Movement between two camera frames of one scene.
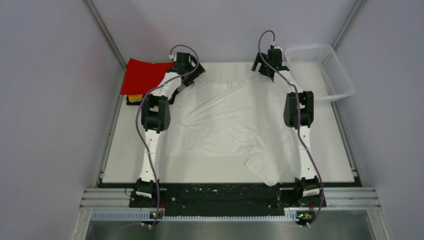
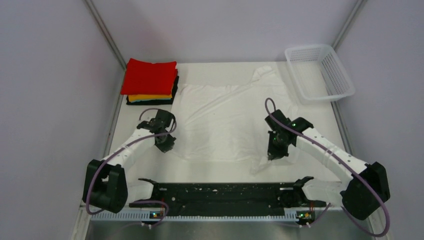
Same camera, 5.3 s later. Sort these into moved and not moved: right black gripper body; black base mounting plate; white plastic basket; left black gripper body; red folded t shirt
Moved: right black gripper body; left black gripper body
Not moved: red folded t shirt; white plastic basket; black base mounting plate
